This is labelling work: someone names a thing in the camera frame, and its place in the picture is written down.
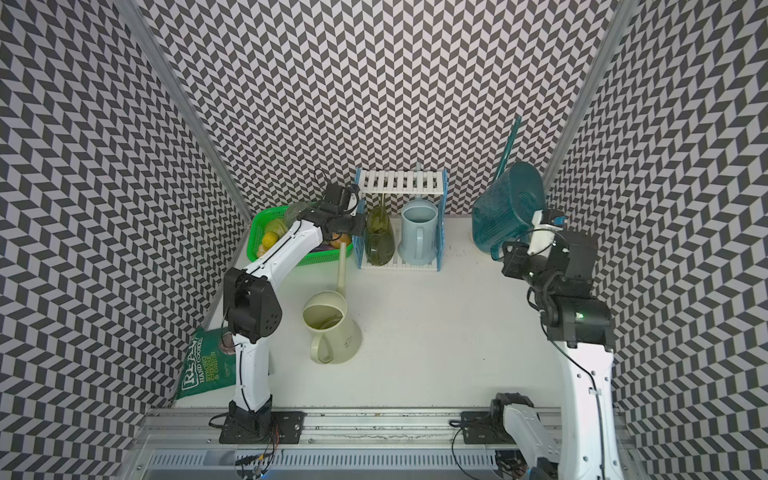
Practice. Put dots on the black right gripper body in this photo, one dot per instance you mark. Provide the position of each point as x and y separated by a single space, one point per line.
532 268

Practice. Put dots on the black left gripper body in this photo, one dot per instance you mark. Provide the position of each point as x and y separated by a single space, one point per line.
351 224

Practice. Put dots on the olive green watering can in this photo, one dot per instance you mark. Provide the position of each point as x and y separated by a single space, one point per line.
379 237

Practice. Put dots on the teal watering can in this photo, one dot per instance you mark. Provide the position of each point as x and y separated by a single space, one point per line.
504 212

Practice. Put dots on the light blue watering can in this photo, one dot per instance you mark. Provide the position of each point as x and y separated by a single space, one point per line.
418 245

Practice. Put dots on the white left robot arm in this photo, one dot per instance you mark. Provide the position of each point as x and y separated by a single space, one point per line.
250 303

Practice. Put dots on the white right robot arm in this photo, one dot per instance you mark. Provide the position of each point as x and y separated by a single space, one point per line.
588 448

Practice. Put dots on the blue and white wooden shelf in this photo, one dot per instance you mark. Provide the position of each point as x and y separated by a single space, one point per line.
393 190

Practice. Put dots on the cream watering can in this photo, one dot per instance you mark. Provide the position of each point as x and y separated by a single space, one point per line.
336 337

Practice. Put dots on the green plastic basket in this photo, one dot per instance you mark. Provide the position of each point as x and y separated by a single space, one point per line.
278 220

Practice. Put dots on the yellow toy lemon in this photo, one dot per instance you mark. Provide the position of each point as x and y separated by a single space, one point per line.
269 239

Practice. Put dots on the green snack bag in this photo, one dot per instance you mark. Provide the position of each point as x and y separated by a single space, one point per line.
209 363

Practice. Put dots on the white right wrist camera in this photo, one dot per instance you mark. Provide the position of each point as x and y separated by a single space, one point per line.
547 224

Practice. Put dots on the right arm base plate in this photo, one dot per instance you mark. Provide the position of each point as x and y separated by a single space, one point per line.
480 429

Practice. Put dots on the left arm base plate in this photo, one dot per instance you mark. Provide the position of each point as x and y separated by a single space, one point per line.
283 427

